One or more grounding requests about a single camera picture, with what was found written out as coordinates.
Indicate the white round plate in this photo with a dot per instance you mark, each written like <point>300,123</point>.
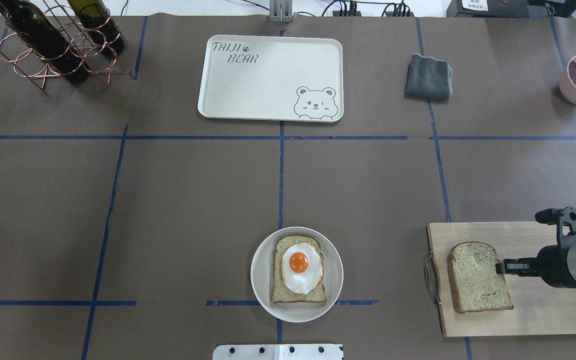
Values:
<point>261,277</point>

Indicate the wooden cutting board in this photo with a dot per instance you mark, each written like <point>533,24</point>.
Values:
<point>539,309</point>

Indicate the copper wire bottle rack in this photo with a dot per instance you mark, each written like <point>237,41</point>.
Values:
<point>72,42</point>

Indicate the aluminium frame post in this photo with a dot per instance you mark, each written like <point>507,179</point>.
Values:
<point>281,11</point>

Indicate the grey folded cloth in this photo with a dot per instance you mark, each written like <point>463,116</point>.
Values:
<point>428,77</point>

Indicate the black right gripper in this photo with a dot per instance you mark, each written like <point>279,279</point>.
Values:
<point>551,265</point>

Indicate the dark wine bottle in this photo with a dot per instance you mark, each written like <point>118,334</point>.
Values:
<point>34,28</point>
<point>102,29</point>

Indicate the bread slice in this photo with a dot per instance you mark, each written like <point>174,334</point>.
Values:
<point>475,284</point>
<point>280,293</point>

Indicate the dark wine bottle right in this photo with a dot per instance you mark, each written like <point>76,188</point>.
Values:
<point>102,29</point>

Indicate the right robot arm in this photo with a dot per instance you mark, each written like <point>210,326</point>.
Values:
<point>569,259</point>

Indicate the fried egg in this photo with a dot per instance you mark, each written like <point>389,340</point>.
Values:
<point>301,268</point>

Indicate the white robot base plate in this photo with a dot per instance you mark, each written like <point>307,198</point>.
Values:
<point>299,351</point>

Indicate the dark wine bottle left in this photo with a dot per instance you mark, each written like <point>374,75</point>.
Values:
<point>34,28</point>

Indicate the white bear serving tray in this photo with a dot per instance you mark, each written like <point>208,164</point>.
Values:
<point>274,78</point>

